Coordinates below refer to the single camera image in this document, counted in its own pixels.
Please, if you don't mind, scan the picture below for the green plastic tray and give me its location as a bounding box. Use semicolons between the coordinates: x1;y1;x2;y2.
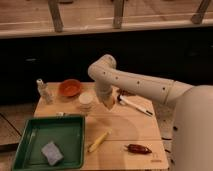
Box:
12;115;85;171

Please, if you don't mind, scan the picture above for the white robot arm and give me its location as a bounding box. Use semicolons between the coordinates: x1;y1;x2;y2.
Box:
88;54;213;171

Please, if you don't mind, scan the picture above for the yellow corn cob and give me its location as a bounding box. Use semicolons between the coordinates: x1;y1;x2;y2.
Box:
88;132;109;153

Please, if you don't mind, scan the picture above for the small white bottle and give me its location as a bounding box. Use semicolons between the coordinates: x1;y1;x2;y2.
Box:
36;79;53;104

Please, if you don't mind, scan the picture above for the white paper cup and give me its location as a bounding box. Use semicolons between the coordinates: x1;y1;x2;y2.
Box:
78;92;94;109

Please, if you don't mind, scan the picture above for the dark red dried chili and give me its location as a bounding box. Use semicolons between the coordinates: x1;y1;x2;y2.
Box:
126;144;151;155

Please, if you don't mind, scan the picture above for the orange bowl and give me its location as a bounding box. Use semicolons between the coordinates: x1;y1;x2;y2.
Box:
58;79;82;97

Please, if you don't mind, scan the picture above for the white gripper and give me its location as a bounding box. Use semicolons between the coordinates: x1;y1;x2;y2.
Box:
95;82;115;110

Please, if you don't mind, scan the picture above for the blue grey sponge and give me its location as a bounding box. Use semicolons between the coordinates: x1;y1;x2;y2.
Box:
41;141;63;166

